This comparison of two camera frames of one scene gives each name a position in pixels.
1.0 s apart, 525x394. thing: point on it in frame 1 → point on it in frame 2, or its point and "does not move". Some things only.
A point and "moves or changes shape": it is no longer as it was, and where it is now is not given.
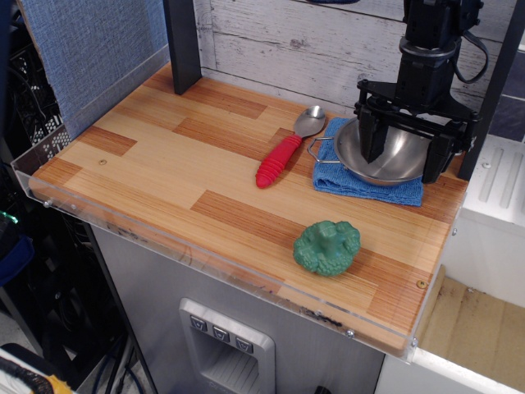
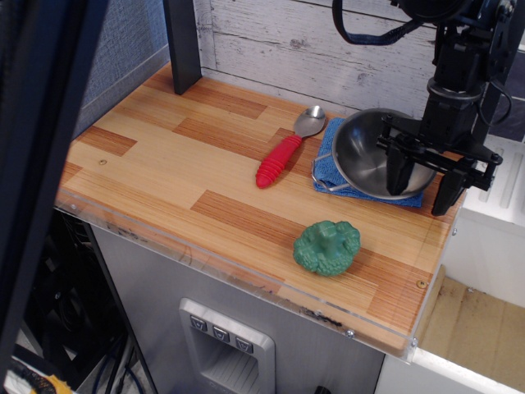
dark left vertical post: x=183 y=43 does not move
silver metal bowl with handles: x=400 y=158 moves or changes shape
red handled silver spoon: x=308 y=121 does not move
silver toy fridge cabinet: x=199 y=331 does not move
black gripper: x=422 y=101 → x=446 y=130
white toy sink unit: x=473 y=339 does not move
